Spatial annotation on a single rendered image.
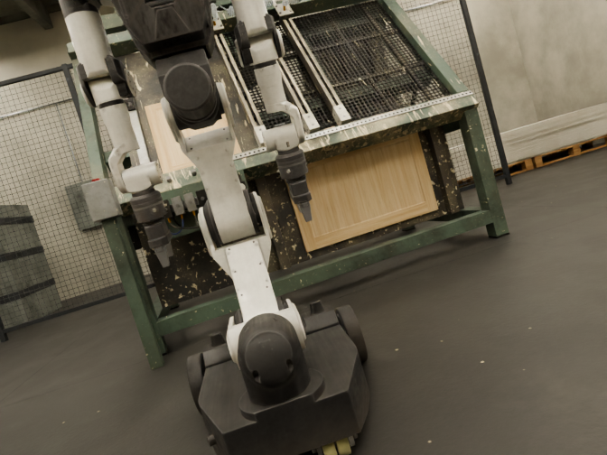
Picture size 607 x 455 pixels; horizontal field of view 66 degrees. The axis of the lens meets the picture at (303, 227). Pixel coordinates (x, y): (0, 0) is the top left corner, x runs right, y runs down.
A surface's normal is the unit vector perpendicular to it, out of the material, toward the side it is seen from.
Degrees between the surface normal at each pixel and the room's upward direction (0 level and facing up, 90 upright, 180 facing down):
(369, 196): 90
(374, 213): 90
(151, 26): 105
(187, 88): 90
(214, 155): 100
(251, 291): 60
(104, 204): 90
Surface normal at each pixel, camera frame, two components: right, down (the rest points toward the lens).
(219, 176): 0.17, 0.22
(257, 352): -0.14, -0.32
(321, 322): -0.11, -0.63
